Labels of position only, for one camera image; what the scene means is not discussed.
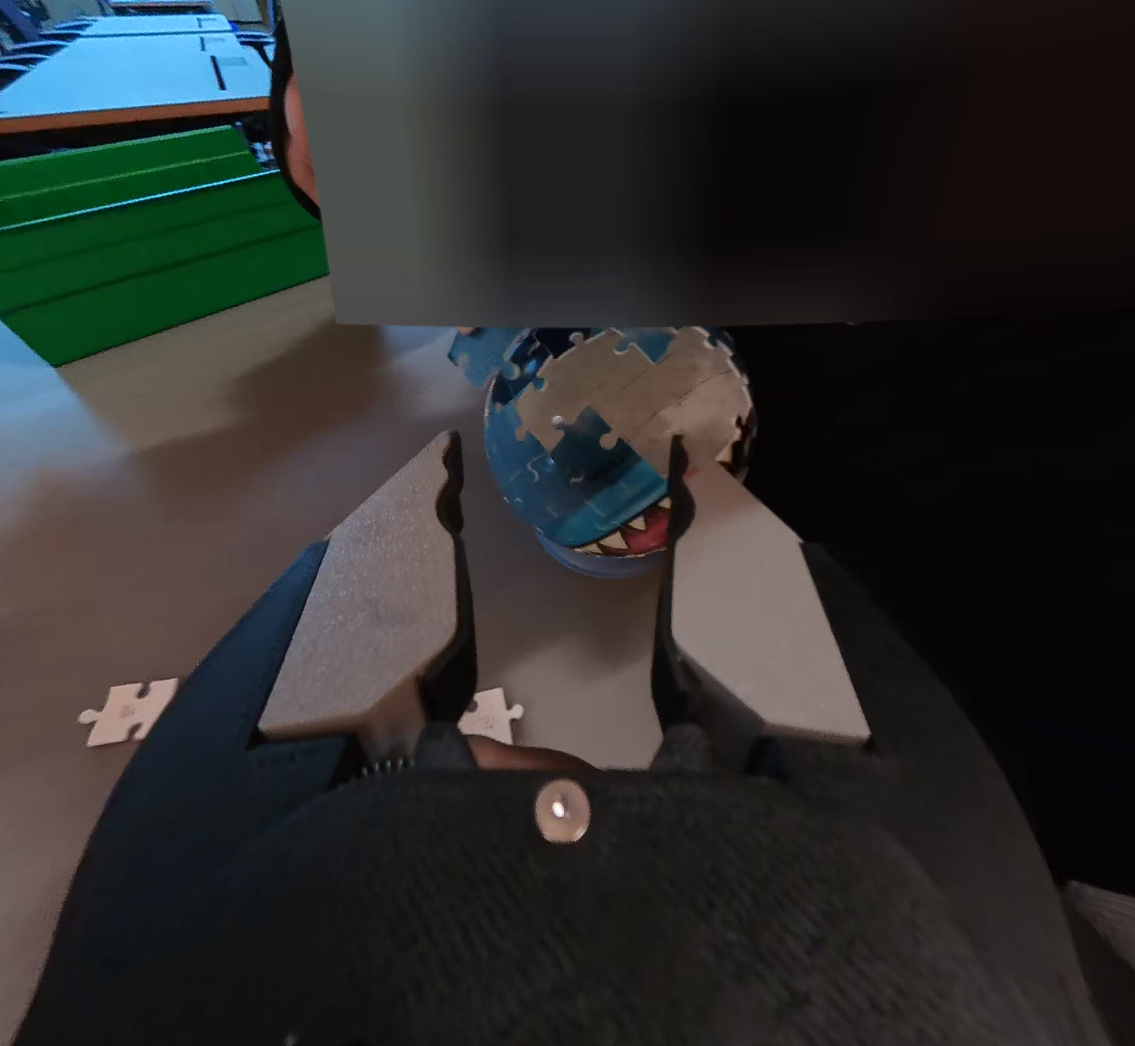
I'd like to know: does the grey background table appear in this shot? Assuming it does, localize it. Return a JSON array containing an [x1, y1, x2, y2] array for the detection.
[[0, 13, 274, 134]]

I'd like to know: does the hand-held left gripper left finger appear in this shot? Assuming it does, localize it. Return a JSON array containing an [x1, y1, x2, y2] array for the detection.
[[255, 430, 480, 741]]

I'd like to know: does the green plastic bin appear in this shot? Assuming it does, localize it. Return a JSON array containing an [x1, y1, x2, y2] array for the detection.
[[0, 124, 331, 369]]

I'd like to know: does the blue puzzle ball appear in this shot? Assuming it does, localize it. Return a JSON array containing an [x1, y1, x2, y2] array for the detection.
[[447, 326, 757, 579]]

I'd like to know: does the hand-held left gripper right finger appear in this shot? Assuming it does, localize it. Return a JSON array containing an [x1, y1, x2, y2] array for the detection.
[[650, 434, 874, 753]]

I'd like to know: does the person's dark clothing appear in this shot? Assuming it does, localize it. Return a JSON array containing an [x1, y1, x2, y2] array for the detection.
[[745, 323, 1135, 896]]

